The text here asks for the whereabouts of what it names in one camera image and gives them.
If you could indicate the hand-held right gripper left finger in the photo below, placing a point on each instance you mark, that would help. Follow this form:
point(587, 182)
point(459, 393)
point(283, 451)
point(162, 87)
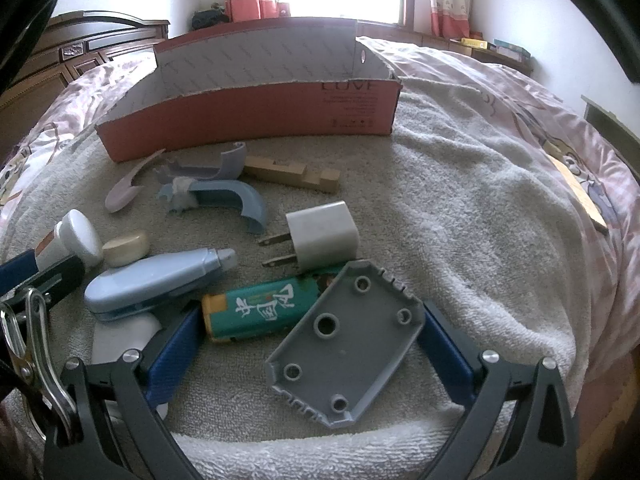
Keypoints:
point(175, 350)

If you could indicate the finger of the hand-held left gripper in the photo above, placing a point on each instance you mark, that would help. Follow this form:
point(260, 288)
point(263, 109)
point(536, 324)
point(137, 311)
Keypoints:
point(15, 272)

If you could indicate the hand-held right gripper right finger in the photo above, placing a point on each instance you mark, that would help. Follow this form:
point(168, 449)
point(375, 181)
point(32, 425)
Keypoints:
point(445, 360)

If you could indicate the white earbud case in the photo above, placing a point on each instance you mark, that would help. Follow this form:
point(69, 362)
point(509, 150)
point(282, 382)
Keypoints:
point(120, 337)

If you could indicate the white jar with orange label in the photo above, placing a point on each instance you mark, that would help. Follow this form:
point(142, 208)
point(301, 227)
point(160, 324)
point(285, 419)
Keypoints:
point(77, 232)

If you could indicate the green lighter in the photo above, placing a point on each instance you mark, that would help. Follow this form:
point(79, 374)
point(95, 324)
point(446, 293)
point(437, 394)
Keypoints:
point(250, 312)

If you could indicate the grey plastic cover plate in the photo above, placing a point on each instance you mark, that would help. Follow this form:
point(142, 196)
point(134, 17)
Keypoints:
point(350, 355)

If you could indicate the pink plastic spoon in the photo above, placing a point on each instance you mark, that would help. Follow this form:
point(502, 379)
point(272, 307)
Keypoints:
point(122, 192)

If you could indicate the white plastic wrapper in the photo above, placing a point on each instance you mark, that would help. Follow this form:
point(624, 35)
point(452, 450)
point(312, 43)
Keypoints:
point(320, 235)

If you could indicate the purple-grey curved plastic piece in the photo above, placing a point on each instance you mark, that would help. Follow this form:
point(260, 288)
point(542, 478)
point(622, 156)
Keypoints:
point(230, 162)

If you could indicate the notched wooden block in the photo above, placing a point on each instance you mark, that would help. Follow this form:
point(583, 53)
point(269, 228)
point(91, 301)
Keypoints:
point(280, 172)

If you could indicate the white cardboard box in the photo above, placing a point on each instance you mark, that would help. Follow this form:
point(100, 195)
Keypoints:
point(250, 105)

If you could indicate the metal spring clip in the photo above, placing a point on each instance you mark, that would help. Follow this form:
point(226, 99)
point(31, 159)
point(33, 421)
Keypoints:
point(37, 340)

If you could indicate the cream towel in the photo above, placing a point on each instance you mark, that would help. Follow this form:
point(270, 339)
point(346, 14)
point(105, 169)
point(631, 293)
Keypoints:
point(450, 240)

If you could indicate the dark wooden headboard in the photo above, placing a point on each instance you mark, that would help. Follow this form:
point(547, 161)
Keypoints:
point(75, 55)

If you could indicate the pink checked quilt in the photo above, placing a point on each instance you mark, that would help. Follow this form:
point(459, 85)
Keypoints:
point(500, 85)

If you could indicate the wooden window cabinet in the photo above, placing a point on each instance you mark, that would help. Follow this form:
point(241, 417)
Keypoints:
point(500, 62)

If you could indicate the yellow book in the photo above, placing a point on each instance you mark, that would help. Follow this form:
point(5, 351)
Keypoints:
point(472, 43)

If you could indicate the dark bag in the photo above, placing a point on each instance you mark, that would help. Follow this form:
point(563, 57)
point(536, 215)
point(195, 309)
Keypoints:
point(207, 19)

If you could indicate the small wooden drawer box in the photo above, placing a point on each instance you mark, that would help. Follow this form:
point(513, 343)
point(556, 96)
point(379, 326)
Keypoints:
point(284, 10)

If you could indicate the olive wooden frame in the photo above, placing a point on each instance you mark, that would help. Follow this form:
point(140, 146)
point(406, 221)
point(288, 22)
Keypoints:
point(610, 120)

